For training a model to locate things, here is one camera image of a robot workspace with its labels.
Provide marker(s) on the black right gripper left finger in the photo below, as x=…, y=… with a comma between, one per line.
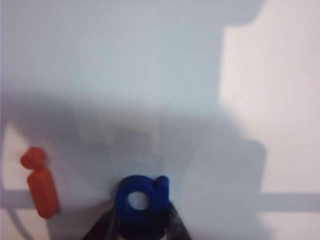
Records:
x=102, y=227

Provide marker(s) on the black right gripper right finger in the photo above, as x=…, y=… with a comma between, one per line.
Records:
x=177, y=222

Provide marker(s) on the red letter i magnet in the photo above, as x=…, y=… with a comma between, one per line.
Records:
x=43, y=187

